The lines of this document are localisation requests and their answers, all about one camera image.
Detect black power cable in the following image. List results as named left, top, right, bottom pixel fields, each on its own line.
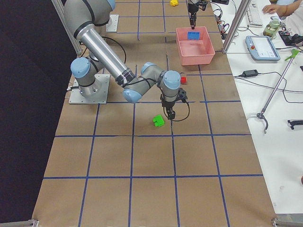
left=233, top=71, right=303, bottom=103

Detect blue toy block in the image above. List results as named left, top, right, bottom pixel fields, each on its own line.
left=187, top=31, right=200, bottom=40

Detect red toy block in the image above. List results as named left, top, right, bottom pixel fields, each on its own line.
left=180, top=77, right=187, bottom=85

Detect blue teach pendant tablet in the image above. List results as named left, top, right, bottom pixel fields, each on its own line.
left=245, top=36, right=280, bottom=61

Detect brown paper table mat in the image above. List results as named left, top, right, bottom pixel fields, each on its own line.
left=32, top=0, right=275, bottom=227

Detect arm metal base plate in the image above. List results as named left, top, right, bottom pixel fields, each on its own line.
left=106, top=14, right=119, bottom=33
left=69, top=74, right=110, bottom=105

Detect metal reacher grabber tool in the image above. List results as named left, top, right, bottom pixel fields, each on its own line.
left=256, top=49, right=300, bottom=134

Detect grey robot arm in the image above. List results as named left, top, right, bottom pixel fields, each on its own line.
left=64, top=0, right=187, bottom=121

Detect white computer keyboard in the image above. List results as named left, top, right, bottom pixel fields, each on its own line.
left=246, top=3, right=263, bottom=28

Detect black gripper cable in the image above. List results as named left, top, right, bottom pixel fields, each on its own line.
left=170, top=99, right=190, bottom=122

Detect yellow toy block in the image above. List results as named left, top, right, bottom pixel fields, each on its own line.
left=169, top=0, right=178, bottom=7

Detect aluminium frame post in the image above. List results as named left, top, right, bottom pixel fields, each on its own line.
left=222, top=0, right=251, bottom=53

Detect black clamp tool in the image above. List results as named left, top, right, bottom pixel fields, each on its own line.
left=287, top=120, right=303, bottom=130

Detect black power adapter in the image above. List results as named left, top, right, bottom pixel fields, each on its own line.
left=242, top=70, right=258, bottom=78

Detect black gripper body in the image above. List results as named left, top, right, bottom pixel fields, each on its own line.
left=160, top=87, right=187, bottom=114
left=187, top=0, right=199, bottom=15

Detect green toy block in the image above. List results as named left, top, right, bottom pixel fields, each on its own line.
left=152, top=114, right=165, bottom=127

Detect person hand at keyboard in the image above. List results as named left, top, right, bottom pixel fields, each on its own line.
left=262, top=4, right=287, bottom=16

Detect pink plastic box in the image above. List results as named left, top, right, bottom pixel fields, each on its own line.
left=176, top=26, right=215, bottom=66

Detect green glass bottle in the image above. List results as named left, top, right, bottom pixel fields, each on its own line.
left=263, top=18, right=281, bottom=38

